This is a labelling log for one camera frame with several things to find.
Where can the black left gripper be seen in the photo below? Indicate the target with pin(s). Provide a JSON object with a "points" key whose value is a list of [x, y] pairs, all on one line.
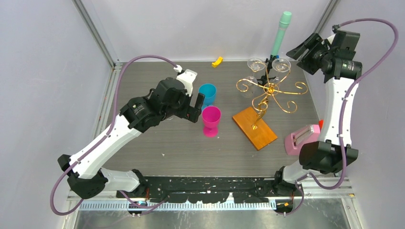
{"points": [[192, 116]]}

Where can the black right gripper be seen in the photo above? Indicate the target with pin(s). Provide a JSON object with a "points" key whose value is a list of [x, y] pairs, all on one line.
{"points": [[313, 42]]}

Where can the pink plastic wine glass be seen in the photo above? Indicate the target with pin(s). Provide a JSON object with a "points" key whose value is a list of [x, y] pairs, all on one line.
{"points": [[211, 117]]}

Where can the blue plastic wine glass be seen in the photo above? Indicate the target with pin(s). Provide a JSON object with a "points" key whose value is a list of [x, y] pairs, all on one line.
{"points": [[209, 91]]}

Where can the clear wine glass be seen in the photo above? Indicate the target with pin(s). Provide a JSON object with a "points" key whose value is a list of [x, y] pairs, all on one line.
{"points": [[248, 85], [279, 71]]}

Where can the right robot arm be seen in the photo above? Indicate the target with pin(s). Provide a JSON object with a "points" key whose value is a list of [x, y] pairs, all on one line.
{"points": [[332, 152]]}

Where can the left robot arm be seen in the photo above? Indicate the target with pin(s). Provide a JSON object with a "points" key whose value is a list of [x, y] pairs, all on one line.
{"points": [[88, 177]]}

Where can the orange wooden rack base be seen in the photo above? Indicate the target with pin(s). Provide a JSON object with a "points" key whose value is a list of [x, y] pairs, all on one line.
{"points": [[254, 128]]}

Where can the mint green tube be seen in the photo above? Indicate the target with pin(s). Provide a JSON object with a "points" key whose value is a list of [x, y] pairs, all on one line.
{"points": [[283, 24]]}

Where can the yellow small block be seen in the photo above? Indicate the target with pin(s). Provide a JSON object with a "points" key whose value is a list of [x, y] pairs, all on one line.
{"points": [[217, 62]]}

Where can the red small object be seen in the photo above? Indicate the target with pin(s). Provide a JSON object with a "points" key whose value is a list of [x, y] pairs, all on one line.
{"points": [[320, 123]]}

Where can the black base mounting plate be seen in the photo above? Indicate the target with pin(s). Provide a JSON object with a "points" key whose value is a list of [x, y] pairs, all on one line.
{"points": [[210, 189]]}

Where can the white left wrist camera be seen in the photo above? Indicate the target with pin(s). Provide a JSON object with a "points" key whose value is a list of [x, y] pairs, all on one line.
{"points": [[187, 77]]}

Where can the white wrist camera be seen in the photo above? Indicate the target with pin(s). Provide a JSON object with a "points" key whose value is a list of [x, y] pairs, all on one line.
{"points": [[187, 77], [340, 39]]}

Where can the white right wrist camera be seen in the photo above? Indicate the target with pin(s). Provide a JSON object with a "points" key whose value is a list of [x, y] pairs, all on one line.
{"points": [[340, 39]]}

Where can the gold wire glass rack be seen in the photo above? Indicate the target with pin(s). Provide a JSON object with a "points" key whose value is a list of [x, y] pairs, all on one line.
{"points": [[270, 90]]}

